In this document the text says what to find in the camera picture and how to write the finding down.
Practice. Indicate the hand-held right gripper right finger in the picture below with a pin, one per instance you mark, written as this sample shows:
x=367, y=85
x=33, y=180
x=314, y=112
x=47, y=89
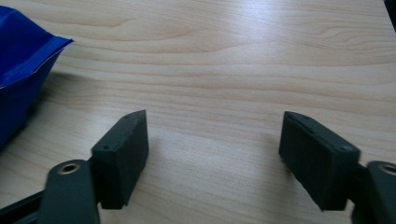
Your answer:
x=314, y=158

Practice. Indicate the blue wet wipes packet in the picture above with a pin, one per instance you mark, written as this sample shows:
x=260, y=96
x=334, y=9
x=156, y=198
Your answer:
x=21, y=65

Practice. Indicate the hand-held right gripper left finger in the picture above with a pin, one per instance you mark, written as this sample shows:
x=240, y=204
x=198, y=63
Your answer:
x=121, y=161

